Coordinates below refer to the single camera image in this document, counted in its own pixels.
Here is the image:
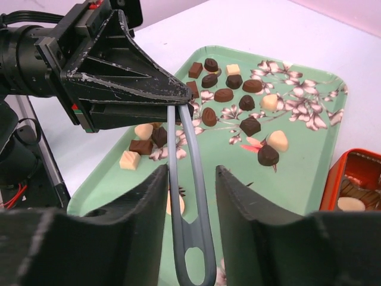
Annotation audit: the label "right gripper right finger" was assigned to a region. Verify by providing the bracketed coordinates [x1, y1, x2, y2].
[216, 166, 380, 285]

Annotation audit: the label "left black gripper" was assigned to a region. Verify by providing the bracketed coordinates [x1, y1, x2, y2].
[1, 1, 192, 133]

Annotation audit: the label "white square chocolate low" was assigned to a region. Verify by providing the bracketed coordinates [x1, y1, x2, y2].
[119, 151, 140, 170]

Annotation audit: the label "white heart chocolate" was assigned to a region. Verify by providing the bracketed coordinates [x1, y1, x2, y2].
[267, 130, 289, 152]

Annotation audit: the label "orange chocolate box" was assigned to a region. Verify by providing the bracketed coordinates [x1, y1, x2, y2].
[320, 148, 380, 211]

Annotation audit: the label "grey plastic tweezers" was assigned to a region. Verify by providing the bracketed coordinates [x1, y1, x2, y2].
[166, 102, 217, 286]

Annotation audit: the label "white swirl oval chocolate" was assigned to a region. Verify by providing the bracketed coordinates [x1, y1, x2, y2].
[165, 189, 187, 217]

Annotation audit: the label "brown square chocolate low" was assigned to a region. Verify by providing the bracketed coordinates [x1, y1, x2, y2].
[129, 140, 153, 156]

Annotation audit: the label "dark heart chocolate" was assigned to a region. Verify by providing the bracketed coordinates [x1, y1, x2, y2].
[257, 145, 279, 166]

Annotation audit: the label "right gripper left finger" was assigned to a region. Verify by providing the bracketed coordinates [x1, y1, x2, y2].
[1, 165, 168, 285]

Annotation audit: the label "dark square chocolate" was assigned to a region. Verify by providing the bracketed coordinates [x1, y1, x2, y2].
[239, 117, 261, 136]

